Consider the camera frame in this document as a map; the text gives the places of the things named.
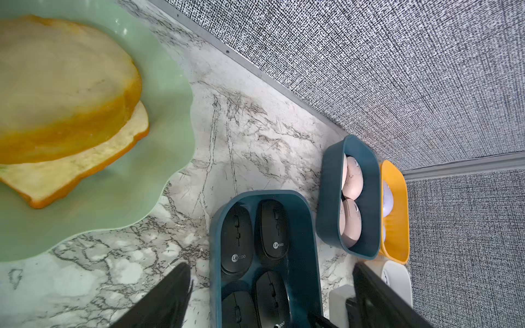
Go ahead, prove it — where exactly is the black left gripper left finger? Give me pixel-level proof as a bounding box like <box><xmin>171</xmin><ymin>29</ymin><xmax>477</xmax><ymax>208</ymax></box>
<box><xmin>112</xmin><ymin>262</ymin><xmax>193</xmax><ymax>327</ymax></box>

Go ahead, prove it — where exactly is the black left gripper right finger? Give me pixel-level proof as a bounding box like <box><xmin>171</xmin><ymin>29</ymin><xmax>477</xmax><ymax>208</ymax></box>
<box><xmin>353</xmin><ymin>262</ymin><xmax>431</xmax><ymax>327</ymax></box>

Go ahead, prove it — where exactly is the white storage box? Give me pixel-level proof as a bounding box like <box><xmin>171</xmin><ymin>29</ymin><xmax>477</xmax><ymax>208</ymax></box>
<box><xmin>329</xmin><ymin>258</ymin><xmax>413</xmax><ymax>327</ymax></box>

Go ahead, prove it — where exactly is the yellow storage box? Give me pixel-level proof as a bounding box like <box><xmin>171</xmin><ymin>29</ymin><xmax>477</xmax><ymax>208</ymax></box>
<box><xmin>380</xmin><ymin>160</ymin><xmax>410</xmax><ymax>265</ymax></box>

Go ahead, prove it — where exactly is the black mouse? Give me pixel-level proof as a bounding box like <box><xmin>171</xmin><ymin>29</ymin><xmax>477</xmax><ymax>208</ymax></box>
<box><xmin>254</xmin><ymin>271</ymin><xmax>291</xmax><ymax>327</ymax></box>
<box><xmin>221</xmin><ymin>291</ymin><xmax>258</xmax><ymax>328</ymax></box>
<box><xmin>221</xmin><ymin>204</ymin><xmax>254</xmax><ymax>279</ymax></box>
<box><xmin>258</xmin><ymin>200</ymin><xmax>290</xmax><ymax>267</ymax></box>

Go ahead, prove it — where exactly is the teal storage box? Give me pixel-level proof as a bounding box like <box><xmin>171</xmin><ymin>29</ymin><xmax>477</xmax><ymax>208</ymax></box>
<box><xmin>316</xmin><ymin>135</ymin><xmax>382</xmax><ymax>260</ymax></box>
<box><xmin>209</xmin><ymin>190</ymin><xmax>322</xmax><ymax>327</ymax></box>

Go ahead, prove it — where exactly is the purple mouse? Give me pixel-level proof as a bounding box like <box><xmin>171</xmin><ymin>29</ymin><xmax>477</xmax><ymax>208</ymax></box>
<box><xmin>382</xmin><ymin>180</ymin><xmax>394</xmax><ymax>217</ymax></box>

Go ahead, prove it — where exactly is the peach pink mouse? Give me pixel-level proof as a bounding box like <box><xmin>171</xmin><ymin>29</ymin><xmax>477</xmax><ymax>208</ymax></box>
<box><xmin>341</xmin><ymin>155</ymin><xmax>348</xmax><ymax>189</ymax></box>

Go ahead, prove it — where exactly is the pink mouse top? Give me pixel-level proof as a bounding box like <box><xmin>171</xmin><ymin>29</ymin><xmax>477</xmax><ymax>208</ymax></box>
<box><xmin>342</xmin><ymin>157</ymin><xmax>364</xmax><ymax>200</ymax></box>

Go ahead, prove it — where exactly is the green wavy plate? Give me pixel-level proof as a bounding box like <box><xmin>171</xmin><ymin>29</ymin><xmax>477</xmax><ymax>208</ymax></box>
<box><xmin>1</xmin><ymin>1</ymin><xmax>195</xmax><ymax>262</ymax></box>

